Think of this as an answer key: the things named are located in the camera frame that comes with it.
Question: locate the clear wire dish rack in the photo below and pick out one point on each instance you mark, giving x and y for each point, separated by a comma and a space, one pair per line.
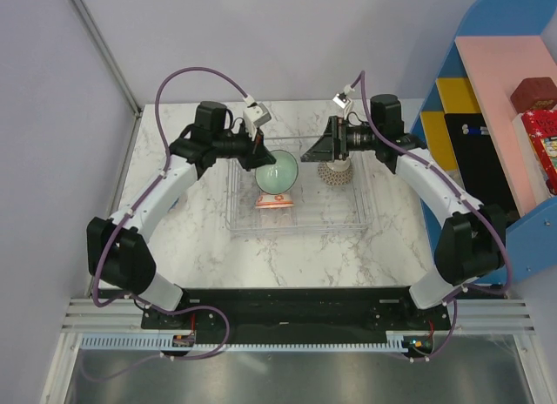
317, 207

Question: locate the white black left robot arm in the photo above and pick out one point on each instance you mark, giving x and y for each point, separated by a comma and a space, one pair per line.
117, 247

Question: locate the blue toy shelf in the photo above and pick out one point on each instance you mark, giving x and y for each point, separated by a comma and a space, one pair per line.
498, 44

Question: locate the aluminium corner post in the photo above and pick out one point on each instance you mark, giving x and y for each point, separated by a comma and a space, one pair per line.
95, 35

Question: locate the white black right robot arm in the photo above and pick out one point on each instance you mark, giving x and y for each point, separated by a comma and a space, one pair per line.
472, 240

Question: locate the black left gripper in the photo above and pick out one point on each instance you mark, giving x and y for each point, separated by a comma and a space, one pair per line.
256, 154

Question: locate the red christmas tin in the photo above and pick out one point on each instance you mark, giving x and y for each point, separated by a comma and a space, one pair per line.
540, 127

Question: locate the black board with markers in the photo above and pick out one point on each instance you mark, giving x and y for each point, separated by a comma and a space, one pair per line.
478, 162

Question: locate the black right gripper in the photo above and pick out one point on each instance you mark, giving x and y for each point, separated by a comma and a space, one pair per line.
332, 144

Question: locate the brown lattice pattern bowl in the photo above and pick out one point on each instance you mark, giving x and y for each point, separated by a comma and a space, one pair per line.
336, 173

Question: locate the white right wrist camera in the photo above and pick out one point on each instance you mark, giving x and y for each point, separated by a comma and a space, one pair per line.
343, 100

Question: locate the orange white floral bowl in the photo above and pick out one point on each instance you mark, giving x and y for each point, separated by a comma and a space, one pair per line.
274, 201

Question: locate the aluminium rail frame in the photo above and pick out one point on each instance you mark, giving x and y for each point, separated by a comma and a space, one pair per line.
109, 355

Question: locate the dark red box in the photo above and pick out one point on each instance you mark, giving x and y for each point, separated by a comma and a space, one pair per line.
534, 94

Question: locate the white slotted cable duct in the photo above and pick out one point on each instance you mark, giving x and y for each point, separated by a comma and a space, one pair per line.
243, 341

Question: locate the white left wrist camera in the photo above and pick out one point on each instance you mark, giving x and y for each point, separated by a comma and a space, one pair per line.
255, 115

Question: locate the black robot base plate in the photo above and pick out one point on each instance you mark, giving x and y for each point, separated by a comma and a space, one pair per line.
350, 313

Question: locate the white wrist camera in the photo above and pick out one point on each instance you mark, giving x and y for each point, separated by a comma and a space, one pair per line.
343, 100
255, 115

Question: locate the pale green glazed bowl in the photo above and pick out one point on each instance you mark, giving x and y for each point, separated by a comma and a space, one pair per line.
279, 177

